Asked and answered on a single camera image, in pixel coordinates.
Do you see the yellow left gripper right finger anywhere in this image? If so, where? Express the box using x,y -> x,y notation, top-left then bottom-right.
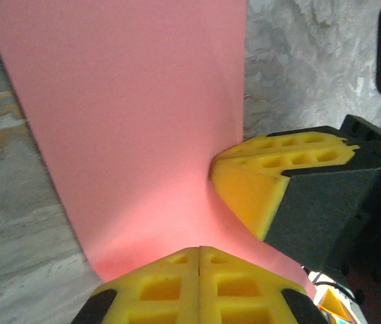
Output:
199,246 -> 329,324

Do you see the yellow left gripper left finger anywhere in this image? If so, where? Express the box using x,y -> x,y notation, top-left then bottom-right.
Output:
70,246 -> 200,324

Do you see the pink cloth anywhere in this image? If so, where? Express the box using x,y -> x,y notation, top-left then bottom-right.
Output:
0,0 -> 318,301

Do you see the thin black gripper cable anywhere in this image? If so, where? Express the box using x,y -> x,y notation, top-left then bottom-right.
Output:
306,268 -> 365,304

